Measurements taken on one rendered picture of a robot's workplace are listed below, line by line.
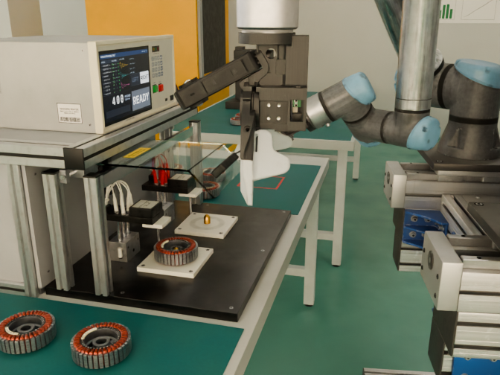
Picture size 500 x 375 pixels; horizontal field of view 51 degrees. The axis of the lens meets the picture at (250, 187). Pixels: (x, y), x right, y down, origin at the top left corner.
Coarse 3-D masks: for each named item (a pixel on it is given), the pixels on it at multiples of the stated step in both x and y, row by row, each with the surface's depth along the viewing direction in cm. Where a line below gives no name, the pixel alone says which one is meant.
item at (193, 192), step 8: (176, 176) 153; (184, 176) 153; (192, 176) 154; (144, 184) 154; (152, 184) 154; (168, 184) 151; (176, 184) 151; (184, 184) 150; (192, 184) 154; (160, 192) 156; (168, 192) 152; (176, 192) 151; (184, 192) 151; (192, 192) 152; (200, 192) 154; (160, 200) 157
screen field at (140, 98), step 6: (138, 90) 134; (144, 90) 137; (132, 96) 131; (138, 96) 134; (144, 96) 137; (132, 102) 131; (138, 102) 134; (144, 102) 138; (132, 108) 131; (138, 108) 134
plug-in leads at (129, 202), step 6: (120, 180) 131; (108, 186) 131; (120, 186) 133; (108, 192) 131; (120, 192) 128; (114, 198) 130; (120, 198) 129; (126, 198) 131; (108, 204) 132; (114, 204) 131; (120, 204) 129; (126, 204) 132; (132, 204) 134; (108, 210) 131; (126, 210) 132
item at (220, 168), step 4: (228, 156) 120; (232, 156) 121; (236, 156) 123; (224, 160) 117; (228, 160) 118; (232, 160) 120; (220, 164) 114; (224, 164) 115; (228, 164) 116; (216, 168) 115; (220, 168) 114; (224, 168) 114; (212, 172) 115; (216, 172) 115; (220, 172) 115; (216, 176) 115
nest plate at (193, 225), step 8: (192, 216) 161; (200, 216) 161; (216, 216) 161; (224, 216) 161; (232, 216) 161; (184, 224) 155; (192, 224) 155; (200, 224) 155; (208, 224) 155; (216, 224) 155; (224, 224) 155; (232, 224) 155; (176, 232) 151; (184, 232) 150; (192, 232) 149; (200, 232) 149; (208, 232) 149; (216, 232) 149; (224, 232) 149
